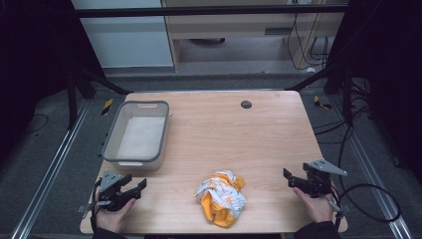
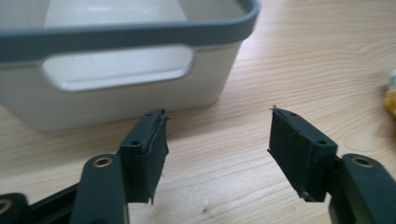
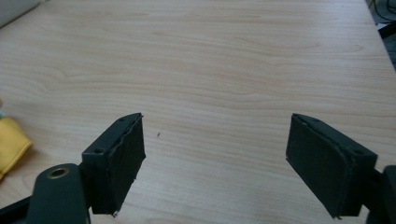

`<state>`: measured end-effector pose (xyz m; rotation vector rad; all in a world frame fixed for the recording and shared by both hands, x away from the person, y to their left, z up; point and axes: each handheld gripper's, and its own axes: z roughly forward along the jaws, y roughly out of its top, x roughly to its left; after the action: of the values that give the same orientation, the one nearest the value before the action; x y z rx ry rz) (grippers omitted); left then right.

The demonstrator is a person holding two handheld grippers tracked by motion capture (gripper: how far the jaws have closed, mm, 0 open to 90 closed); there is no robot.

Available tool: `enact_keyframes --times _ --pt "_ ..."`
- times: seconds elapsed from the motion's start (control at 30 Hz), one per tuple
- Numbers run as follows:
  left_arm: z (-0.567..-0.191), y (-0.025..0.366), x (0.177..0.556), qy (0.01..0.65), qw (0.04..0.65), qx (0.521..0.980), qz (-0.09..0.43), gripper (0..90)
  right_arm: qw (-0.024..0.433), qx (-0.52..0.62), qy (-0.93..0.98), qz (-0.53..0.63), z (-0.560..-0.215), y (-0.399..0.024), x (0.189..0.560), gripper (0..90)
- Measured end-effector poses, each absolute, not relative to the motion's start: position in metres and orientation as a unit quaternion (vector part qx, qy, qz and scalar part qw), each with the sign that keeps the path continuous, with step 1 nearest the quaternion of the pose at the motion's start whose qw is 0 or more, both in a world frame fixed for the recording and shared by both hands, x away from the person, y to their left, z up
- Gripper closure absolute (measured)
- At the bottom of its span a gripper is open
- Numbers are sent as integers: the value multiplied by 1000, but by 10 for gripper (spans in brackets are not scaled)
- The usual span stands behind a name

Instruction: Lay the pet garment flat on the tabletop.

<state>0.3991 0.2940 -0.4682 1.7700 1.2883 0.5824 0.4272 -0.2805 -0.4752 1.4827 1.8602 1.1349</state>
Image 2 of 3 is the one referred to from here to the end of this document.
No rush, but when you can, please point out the white storage bin grey rim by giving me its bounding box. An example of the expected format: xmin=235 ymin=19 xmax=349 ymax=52
xmin=0 ymin=0 xmax=261 ymax=133

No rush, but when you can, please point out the yellow packet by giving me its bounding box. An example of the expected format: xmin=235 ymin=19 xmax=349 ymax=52
xmin=384 ymin=68 xmax=396 ymax=118

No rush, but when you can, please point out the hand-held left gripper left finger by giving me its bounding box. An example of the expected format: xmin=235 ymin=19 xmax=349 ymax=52
xmin=69 ymin=107 xmax=170 ymax=224

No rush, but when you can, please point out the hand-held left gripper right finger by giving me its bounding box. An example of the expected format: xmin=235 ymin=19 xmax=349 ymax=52
xmin=266 ymin=105 xmax=396 ymax=224

